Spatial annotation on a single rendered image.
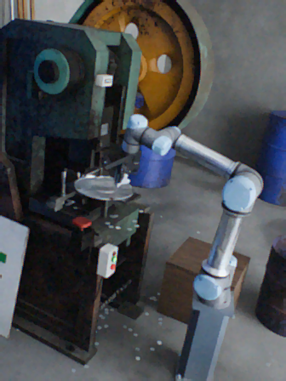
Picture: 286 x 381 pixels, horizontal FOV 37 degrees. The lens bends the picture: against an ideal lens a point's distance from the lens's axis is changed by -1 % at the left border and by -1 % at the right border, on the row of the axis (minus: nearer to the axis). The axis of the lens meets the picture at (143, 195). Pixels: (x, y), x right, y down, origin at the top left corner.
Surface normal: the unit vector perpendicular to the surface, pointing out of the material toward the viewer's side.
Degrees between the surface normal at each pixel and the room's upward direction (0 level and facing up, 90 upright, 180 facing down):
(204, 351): 90
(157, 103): 90
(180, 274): 90
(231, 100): 90
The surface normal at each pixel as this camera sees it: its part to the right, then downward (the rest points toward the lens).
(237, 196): -0.43, 0.16
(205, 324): -0.16, 0.36
